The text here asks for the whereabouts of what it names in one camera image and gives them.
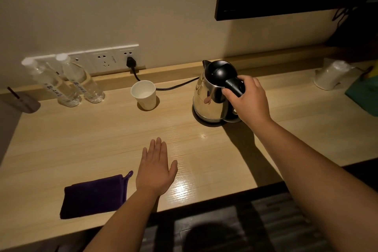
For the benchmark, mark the purple cloth with loop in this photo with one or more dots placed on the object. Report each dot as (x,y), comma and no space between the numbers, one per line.
(94,197)

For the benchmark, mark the person's left middle finger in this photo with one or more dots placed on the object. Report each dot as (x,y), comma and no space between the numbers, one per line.
(158,150)

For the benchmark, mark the person's right thumb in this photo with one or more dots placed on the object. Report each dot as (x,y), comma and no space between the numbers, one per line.
(228,94)

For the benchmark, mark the white ceramic mug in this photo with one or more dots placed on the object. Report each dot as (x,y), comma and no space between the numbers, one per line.
(330,76)

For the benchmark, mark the white paper cup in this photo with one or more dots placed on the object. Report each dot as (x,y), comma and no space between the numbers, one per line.
(146,98)

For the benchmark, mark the steel electric kettle black lid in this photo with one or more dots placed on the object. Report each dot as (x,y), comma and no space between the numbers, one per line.
(211,95)

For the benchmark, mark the clear cup with straw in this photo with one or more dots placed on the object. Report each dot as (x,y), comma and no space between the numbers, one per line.
(26,102)

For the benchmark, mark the person's left forearm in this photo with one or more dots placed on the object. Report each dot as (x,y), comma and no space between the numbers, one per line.
(127,222)

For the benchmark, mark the person's left hand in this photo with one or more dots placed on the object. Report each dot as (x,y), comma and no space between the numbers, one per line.
(153,172)

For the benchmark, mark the green cloth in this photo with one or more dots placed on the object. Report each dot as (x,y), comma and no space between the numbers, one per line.
(364,92)

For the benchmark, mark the person's left little finger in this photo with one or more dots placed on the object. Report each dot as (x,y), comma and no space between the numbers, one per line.
(144,157)

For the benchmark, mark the person's left thumb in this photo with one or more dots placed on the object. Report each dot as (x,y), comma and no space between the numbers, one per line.
(173,169)

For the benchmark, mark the person's right forearm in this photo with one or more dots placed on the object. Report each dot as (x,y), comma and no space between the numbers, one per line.
(313,184)

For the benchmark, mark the person's right hand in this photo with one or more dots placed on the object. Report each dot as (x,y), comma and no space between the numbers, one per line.
(251,104)

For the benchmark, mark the clear plastic water bottle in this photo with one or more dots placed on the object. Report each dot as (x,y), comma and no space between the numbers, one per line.
(82,82)
(54,86)

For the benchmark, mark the black kettle base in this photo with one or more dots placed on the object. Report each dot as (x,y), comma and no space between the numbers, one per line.
(203,122)

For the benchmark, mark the white wall socket panel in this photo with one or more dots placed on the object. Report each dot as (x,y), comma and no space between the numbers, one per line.
(104,59)

